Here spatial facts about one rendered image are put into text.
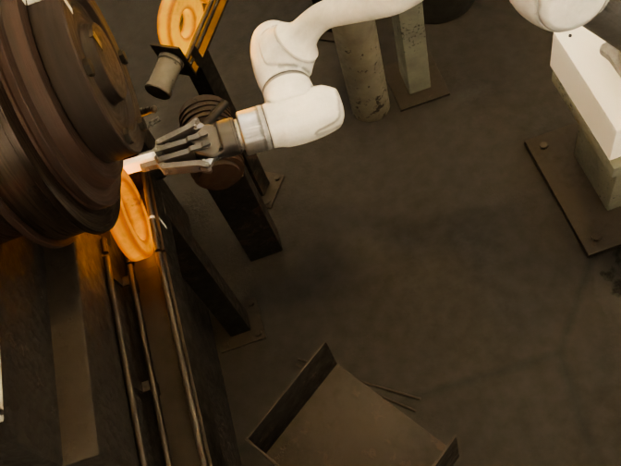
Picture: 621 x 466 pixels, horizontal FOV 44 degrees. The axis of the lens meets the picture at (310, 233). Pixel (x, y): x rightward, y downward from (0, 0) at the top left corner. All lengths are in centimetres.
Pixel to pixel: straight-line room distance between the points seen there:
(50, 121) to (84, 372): 40
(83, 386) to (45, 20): 53
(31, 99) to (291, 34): 66
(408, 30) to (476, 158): 42
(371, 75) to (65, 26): 130
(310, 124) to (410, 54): 86
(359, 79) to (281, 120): 78
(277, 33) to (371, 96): 78
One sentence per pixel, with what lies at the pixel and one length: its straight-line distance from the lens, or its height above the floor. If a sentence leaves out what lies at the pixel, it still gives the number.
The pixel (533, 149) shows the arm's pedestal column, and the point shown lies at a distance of 227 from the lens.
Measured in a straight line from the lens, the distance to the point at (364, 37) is 211.
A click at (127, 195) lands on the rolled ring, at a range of 152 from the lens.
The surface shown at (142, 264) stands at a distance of 152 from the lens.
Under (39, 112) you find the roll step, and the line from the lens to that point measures 103.
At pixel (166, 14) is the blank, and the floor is 77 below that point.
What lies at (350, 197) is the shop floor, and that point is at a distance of 224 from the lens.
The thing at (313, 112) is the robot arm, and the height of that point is 75.
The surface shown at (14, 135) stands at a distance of 98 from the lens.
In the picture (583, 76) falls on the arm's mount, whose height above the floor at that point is 47.
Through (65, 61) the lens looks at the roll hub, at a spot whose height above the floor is 122.
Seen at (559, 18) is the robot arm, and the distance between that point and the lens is 112.
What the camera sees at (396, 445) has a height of 59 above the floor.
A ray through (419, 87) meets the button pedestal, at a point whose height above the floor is 3.
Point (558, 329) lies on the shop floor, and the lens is 204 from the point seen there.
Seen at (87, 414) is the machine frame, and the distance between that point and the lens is 120.
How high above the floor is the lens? 189
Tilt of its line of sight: 59 degrees down
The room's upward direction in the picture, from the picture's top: 23 degrees counter-clockwise
